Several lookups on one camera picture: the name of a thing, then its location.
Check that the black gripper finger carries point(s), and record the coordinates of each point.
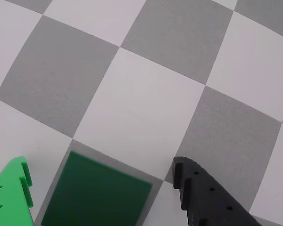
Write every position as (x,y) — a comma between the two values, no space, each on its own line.
(202,195)

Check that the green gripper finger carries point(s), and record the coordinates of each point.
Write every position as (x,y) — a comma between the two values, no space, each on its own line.
(9,200)

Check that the dark green dice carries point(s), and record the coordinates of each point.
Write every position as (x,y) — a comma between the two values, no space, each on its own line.
(96,193)

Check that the grey white checkered mat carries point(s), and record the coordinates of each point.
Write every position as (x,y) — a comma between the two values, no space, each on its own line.
(143,82)

